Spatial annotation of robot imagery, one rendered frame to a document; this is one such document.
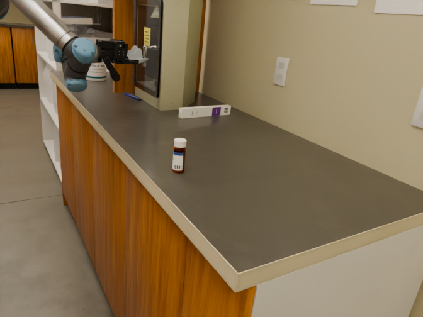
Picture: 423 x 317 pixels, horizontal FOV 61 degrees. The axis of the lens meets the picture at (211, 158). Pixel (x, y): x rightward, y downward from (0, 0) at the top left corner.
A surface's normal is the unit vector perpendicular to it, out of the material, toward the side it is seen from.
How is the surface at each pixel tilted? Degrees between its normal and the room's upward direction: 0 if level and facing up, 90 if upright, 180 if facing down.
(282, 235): 0
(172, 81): 90
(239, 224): 0
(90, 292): 0
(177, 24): 90
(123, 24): 90
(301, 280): 90
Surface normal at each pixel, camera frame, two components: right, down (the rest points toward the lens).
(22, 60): 0.51, 0.36
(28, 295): 0.10, -0.93
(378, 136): -0.86, 0.11
